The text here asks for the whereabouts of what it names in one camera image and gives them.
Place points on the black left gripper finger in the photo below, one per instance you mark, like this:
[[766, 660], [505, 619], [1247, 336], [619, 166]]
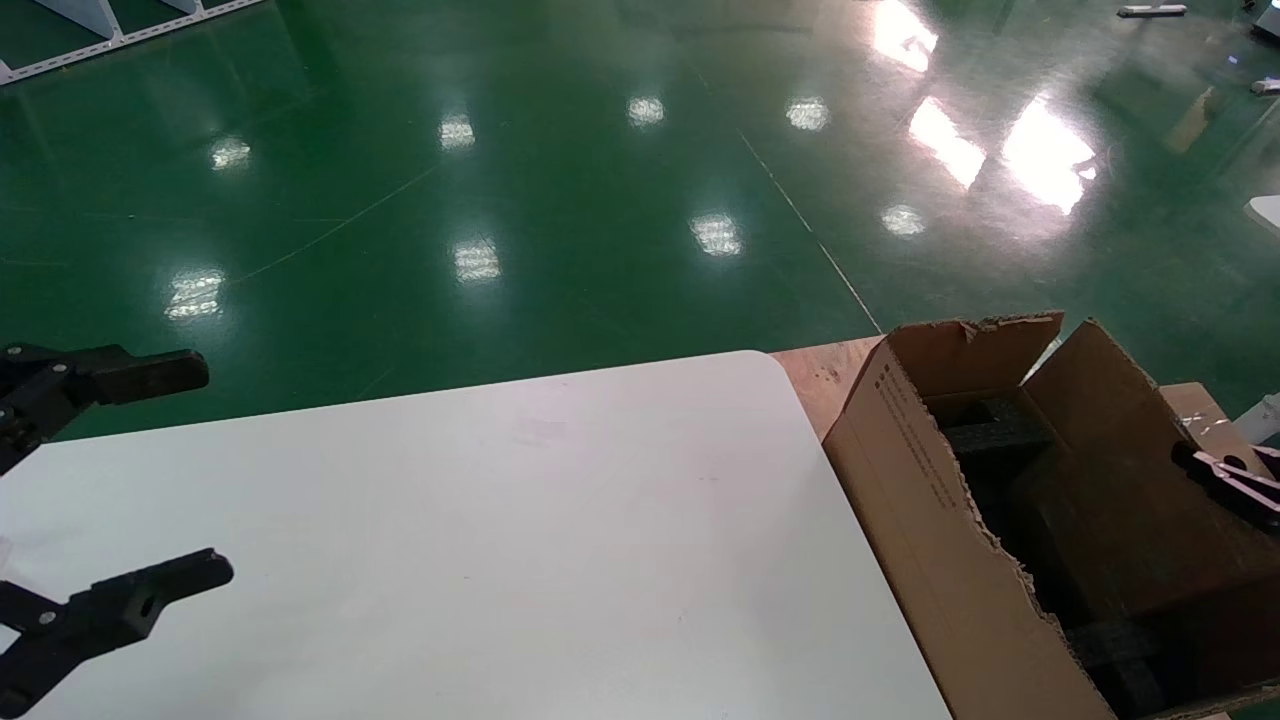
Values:
[[120, 375], [120, 605]]

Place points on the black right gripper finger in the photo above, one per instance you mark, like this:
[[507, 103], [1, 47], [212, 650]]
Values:
[[1225, 480]]

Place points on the big torn cardboard box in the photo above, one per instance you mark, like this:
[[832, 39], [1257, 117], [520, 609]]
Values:
[[920, 500]]

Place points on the white round stand base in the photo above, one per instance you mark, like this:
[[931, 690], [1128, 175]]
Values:
[[1265, 211]]

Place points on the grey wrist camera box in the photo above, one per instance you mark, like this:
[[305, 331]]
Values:
[[1263, 418]]

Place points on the white metal rack frame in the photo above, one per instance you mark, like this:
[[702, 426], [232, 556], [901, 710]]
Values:
[[90, 20]]

